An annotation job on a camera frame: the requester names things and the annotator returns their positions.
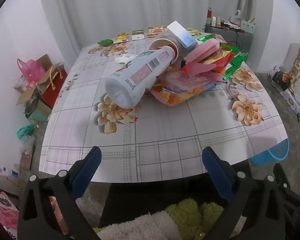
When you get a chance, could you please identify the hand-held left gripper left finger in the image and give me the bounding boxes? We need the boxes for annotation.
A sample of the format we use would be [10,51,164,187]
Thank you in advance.
[17,146,102,240]

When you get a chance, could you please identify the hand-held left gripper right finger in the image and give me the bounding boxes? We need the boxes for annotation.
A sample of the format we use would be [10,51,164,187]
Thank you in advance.
[202,146,287,240]

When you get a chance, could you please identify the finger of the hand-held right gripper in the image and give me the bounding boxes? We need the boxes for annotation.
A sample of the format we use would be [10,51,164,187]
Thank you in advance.
[273,163,300,214]

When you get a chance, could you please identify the blue mesh basket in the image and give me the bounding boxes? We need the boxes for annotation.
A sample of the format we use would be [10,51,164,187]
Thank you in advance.
[250,138,290,165]

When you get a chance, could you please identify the orange pink snack bag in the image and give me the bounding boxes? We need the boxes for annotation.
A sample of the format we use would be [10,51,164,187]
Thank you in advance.
[149,71,229,107]

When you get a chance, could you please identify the white drink bottle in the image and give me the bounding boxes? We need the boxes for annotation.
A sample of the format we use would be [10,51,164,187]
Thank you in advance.
[105,45,177,108]

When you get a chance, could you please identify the red translucent wrapper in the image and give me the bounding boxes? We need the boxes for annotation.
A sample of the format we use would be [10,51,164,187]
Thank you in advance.
[179,61,218,77]

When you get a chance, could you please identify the green foil snack bag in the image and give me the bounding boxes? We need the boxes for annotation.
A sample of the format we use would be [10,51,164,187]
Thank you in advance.
[197,35,215,43]
[219,44,248,81]

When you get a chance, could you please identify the white tissue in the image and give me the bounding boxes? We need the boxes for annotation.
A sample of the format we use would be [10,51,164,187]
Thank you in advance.
[115,54,138,65]

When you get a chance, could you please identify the gold foil wrapper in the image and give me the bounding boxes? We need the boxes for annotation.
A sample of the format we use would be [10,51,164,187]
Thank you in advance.
[202,51,235,68]

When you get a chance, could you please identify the pink ribbed packet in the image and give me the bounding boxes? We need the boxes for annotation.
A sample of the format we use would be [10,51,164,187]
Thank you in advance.
[186,41,220,63]

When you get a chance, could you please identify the clear plastic cup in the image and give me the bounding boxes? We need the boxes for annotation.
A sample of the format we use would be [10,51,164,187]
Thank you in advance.
[162,32,190,55]

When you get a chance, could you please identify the white paper cup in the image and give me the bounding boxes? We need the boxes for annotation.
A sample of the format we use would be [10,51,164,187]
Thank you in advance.
[149,37,182,59]

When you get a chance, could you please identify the white carton box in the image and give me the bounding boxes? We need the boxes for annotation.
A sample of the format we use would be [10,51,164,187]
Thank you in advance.
[167,21,198,50]

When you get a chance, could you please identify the fuzzy green white blanket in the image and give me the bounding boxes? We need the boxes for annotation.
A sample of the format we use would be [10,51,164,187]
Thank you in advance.
[92,197,227,240]

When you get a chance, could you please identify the person's black pants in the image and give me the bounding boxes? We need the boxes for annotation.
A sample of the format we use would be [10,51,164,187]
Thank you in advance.
[100,166,253,228]

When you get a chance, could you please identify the white printed carton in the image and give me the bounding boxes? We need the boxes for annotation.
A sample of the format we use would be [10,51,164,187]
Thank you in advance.
[282,89,300,113]

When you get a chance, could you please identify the floral tablecloth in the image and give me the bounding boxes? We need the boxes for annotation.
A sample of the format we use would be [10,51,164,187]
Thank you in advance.
[40,31,289,183]

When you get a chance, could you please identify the green plastic bag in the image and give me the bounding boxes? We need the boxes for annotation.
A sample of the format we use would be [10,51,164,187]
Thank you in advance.
[17,124,38,140]

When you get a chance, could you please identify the teal box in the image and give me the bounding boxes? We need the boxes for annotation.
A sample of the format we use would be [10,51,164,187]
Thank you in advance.
[27,102,52,122]

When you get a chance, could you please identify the metal pot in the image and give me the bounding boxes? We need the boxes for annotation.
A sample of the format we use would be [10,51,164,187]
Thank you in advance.
[24,96,44,119]

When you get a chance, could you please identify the red paper bag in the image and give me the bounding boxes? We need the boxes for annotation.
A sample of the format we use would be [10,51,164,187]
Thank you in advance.
[41,64,69,110]

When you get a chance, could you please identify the black snack bag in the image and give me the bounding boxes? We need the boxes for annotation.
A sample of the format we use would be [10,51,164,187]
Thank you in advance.
[272,71,292,91]

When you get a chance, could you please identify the pink floral cloth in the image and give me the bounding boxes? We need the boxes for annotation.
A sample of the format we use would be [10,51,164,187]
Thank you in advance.
[0,189,21,240]

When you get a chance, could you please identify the cardboard box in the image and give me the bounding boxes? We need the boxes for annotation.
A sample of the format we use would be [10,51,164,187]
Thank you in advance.
[14,54,62,105]

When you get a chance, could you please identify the white plastic bag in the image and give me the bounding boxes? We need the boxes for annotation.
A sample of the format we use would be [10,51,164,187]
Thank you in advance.
[267,64,286,81]

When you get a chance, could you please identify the pink plastic bag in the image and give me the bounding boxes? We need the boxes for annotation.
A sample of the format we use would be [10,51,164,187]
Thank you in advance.
[17,59,47,83]

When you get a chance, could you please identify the small yellow packet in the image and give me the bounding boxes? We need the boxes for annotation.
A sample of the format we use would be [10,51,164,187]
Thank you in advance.
[114,32,130,43]

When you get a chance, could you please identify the grey cabinet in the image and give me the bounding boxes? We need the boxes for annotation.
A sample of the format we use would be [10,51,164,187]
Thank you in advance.
[204,25,254,54]

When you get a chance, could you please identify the white brown packet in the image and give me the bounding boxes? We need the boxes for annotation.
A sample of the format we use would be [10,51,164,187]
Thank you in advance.
[131,29,145,40]

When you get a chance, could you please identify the green storage basket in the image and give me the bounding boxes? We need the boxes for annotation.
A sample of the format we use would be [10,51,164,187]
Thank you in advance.
[240,20,256,34]

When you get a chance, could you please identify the orange sachet packet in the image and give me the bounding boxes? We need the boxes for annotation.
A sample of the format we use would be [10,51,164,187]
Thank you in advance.
[147,26,167,38]

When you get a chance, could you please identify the white curtain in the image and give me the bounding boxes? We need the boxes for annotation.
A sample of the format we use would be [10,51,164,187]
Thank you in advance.
[37,0,273,54]

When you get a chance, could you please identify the black cable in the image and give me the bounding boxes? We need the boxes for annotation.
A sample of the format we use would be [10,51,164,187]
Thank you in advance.
[230,33,243,48]

